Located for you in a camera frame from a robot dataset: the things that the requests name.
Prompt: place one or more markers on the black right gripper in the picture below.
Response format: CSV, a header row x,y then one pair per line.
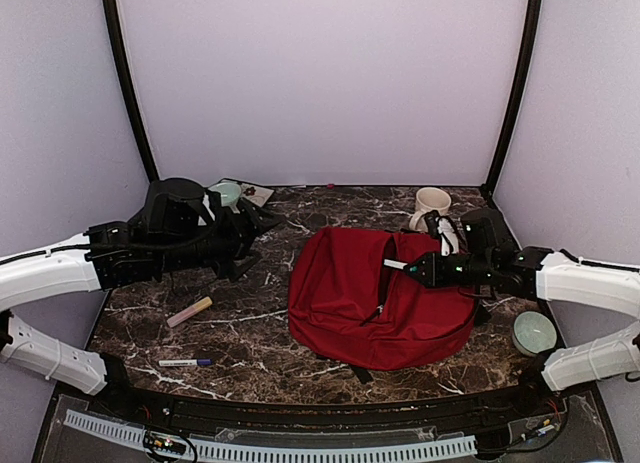
x,y
433,276

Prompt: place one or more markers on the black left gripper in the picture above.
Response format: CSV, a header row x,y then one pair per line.
x,y
242,239

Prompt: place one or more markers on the pink yellow highlighter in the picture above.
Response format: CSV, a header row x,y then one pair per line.
x,y
189,312

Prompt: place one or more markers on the red backpack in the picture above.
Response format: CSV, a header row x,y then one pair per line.
x,y
345,305

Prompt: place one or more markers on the white pen purple cap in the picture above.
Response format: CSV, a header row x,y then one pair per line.
x,y
185,362

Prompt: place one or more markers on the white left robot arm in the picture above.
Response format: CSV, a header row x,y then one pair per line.
x,y
37,284

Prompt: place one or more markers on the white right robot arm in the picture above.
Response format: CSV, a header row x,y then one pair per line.
x,y
538,273

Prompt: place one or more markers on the floral patterned square plate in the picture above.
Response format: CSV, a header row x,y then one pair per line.
x,y
256,194

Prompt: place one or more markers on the pale green ceramic bowl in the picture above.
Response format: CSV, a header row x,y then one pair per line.
x,y
229,193

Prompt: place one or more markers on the white mug with red pattern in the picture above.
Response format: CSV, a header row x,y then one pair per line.
x,y
428,199

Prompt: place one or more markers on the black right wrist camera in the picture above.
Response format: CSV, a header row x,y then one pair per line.
x,y
485,230

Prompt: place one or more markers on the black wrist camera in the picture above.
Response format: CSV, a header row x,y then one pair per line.
x,y
173,208
485,230

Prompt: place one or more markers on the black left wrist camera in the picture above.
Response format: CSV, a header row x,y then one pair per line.
x,y
173,208

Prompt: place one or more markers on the black enclosure frame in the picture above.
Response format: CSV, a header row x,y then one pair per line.
x,y
346,107

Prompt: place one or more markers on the white slotted cable duct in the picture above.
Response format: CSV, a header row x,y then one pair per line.
x,y
247,446

